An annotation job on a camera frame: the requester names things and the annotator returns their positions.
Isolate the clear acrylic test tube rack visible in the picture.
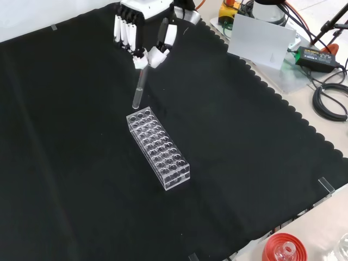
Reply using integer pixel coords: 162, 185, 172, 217
126, 106, 191, 191

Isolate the red stacked ring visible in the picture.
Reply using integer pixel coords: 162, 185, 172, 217
260, 232, 308, 261

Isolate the clear glass flask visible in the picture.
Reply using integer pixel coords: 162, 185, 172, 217
336, 233, 348, 261

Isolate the black power adapter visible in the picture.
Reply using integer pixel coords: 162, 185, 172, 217
294, 46, 342, 73

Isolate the pale board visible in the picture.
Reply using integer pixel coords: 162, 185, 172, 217
227, 13, 297, 70

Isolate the black tripod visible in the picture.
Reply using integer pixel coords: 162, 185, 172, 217
309, 0, 348, 55

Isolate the clear acrylic plate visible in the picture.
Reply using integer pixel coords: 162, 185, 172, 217
279, 51, 322, 95

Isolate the clear glass test tube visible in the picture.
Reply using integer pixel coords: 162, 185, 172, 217
132, 64, 150, 110

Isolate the yellow stop button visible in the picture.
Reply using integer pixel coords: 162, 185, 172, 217
219, 0, 242, 24

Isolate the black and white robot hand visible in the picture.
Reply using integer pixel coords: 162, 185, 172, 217
113, 0, 179, 70

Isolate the black bench cloth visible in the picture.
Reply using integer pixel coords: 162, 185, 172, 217
0, 1, 348, 261

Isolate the coiled black cable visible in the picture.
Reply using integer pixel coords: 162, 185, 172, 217
312, 83, 348, 122

